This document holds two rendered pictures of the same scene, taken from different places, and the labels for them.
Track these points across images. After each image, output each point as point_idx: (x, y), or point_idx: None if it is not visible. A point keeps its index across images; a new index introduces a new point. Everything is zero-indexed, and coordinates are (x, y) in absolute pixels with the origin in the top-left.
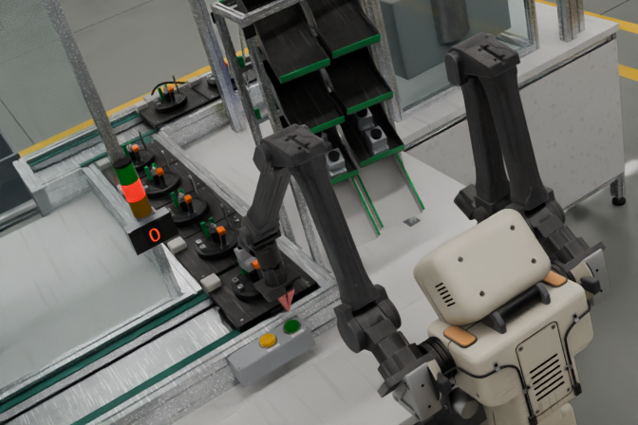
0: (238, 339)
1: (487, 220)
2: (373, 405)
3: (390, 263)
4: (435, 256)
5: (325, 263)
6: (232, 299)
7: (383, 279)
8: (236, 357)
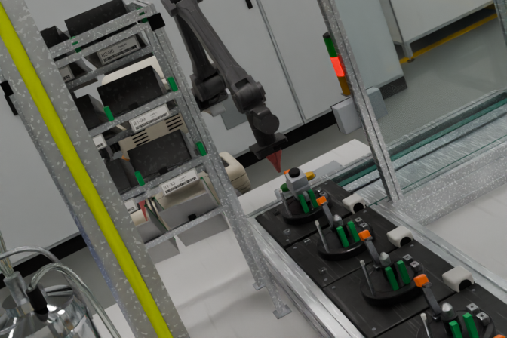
0: (332, 176)
1: (118, 70)
2: (259, 198)
3: (195, 296)
4: (154, 56)
5: (254, 295)
6: (334, 196)
7: (209, 280)
8: (334, 166)
